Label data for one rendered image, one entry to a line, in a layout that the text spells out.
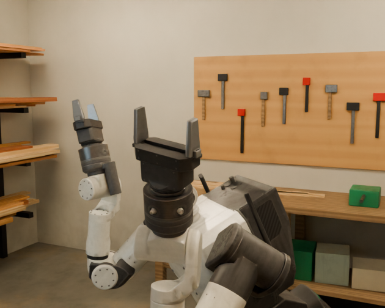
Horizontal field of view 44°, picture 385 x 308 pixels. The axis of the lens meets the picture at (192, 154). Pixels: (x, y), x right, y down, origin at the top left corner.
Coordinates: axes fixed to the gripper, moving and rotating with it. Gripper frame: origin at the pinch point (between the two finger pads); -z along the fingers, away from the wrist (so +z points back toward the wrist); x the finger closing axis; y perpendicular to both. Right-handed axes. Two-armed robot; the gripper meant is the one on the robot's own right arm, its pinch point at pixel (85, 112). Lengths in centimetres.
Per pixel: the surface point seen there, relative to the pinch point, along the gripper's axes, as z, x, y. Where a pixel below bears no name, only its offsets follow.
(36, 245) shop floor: 55, -338, 224
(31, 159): -28, -269, 171
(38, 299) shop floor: 90, -219, 161
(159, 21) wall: -122, -282, 27
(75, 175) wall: -9, -327, 158
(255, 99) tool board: -30, -269, -41
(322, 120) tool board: 2, -259, -89
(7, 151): -37, -245, 178
